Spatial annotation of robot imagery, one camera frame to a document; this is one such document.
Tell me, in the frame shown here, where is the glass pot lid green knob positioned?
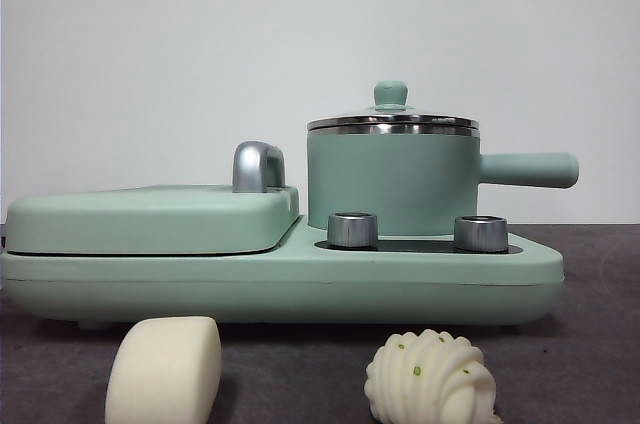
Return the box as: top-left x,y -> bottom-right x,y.
306,81 -> 480,130

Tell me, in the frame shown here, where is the smooth white steamed bun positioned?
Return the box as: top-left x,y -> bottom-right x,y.
104,316 -> 223,424

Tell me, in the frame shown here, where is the twisted white scallion bun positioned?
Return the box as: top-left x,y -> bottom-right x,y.
364,328 -> 503,424

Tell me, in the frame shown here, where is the chrome control knob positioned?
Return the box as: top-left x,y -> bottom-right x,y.
327,212 -> 380,249
453,215 -> 511,253

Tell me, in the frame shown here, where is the mint green breakfast machine base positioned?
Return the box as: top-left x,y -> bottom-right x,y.
0,216 -> 565,333

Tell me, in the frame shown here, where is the green griddle lid chrome handle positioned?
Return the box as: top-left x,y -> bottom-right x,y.
5,142 -> 301,255

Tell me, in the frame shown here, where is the mint green pot with handle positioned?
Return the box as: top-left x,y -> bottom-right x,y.
306,124 -> 581,239

